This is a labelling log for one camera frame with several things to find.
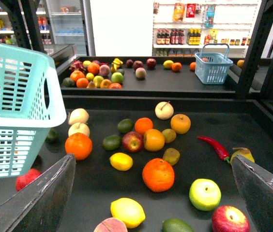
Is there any white pear left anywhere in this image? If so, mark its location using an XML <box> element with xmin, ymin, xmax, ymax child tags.
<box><xmin>68</xmin><ymin>123</ymin><xmax>90</xmax><ymax>137</ymax></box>

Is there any green avocado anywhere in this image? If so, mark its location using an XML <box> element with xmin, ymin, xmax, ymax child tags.
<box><xmin>162</xmin><ymin>218</ymin><xmax>195</xmax><ymax>232</ymax></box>

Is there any green lime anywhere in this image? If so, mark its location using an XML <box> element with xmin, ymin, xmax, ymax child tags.
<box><xmin>102</xmin><ymin>134</ymin><xmax>122</xmax><ymax>151</ymax></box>

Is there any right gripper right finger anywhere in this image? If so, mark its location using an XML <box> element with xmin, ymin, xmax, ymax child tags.
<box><xmin>231</xmin><ymin>155</ymin><xmax>273</xmax><ymax>232</ymax></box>

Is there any peach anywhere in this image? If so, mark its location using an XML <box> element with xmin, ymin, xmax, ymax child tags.
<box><xmin>94</xmin><ymin>217</ymin><xmax>128</xmax><ymax>232</ymax></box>

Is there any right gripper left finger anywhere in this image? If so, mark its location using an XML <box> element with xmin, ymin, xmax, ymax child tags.
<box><xmin>0</xmin><ymin>154</ymin><xmax>76</xmax><ymax>232</ymax></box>

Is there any large orange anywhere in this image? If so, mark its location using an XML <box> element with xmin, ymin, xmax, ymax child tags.
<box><xmin>142</xmin><ymin>158</ymin><xmax>175</xmax><ymax>193</ymax></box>

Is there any yellow-orange apple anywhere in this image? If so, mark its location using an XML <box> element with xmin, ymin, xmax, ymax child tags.
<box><xmin>170</xmin><ymin>114</ymin><xmax>191</xmax><ymax>134</ymax></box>

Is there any red chili pepper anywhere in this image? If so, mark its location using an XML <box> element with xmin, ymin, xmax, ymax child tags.
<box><xmin>197</xmin><ymin>136</ymin><xmax>230</xmax><ymax>163</ymax></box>

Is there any far blue basket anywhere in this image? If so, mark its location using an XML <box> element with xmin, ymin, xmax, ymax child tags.
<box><xmin>194</xmin><ymin>43</ymin><xmax>233</xmax><ymax>85</ymax></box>

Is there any red apple front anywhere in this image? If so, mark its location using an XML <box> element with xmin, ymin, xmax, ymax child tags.
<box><xmin>212</xmin><ymin>205</ymin><xmax>250</xmax><ymax>232</ymax></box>

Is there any light blue shopping basket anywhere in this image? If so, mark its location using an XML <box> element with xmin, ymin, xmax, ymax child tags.
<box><xmin>0</xmin><ymin>43</ymin><xmax>66</xmax><ymax>178</ymax></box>

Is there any red apple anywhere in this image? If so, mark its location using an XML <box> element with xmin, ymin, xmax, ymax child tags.
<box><xmin>212</xmin><ymin>205</ymin><xmax>250</xmax><ymax>232</ymax></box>
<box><xmin>122</xmin><ymin>131</ymin><xmax>144</xmax><ymax>153</ymax></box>

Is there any green apple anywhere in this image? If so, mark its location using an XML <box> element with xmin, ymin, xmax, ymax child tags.
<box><xmin>189</xmin><ymin>178</ymin><xmax>221</xmax><ymax>212</ymax></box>

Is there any small yellow lemon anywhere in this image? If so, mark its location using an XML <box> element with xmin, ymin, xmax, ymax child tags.
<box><xmin>109</xmin><ymin>152</ymin><xmax>133</xmax><ymax>171</ymax></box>

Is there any red apple centre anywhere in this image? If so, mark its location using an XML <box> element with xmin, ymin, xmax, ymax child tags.
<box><xmin>122</xmin><ymin>131</ymin><xmax>144</xmax><ymax>153</ymax></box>

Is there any white pear with stem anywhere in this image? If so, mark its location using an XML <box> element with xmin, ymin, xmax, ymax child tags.
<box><xmin>154</xmin><ymin>101</ymin><xmax>174</xmax><ymax>120</ymax></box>

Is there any orange left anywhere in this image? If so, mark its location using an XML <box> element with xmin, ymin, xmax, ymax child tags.
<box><xmin>65</xmin><ymin>132</ymin><xmax>93</xmax><ymax>160</ymax></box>

